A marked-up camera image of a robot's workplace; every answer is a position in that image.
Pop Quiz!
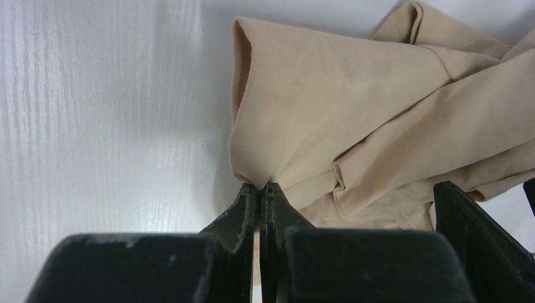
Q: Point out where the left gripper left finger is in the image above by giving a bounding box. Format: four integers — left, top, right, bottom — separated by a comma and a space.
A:
26, 184, 257, 302

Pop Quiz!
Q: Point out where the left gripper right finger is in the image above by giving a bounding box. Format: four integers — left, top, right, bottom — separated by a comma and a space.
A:
259, 183, 476, 302

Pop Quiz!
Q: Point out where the beige t shirt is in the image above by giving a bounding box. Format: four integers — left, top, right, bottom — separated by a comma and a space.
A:
230, 2, 534, 230

